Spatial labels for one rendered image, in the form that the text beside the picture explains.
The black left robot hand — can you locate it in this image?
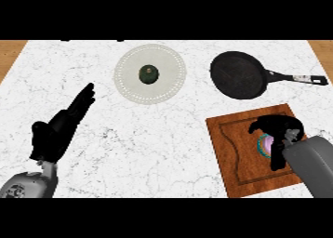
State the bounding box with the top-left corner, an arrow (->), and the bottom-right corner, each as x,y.
29,82 -> 98,164

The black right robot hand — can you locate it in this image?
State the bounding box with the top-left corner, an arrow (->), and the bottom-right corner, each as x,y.
248,114 -> 307,172

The pink cupcake with teal wrapper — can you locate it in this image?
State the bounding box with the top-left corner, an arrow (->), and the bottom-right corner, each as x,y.
256,133 -> 277,159

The brown wooden cutting board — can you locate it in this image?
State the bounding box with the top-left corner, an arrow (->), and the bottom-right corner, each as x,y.
206,102 -> 310,199

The black frying pan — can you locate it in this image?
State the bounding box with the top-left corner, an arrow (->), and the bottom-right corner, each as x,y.
209,50 -> 330,100

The dark green avocado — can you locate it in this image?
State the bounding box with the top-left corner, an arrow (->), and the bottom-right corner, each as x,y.
138,64 -> 162,85

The white round plate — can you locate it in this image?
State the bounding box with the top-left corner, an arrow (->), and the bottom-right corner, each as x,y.
113,43 -> 188,106

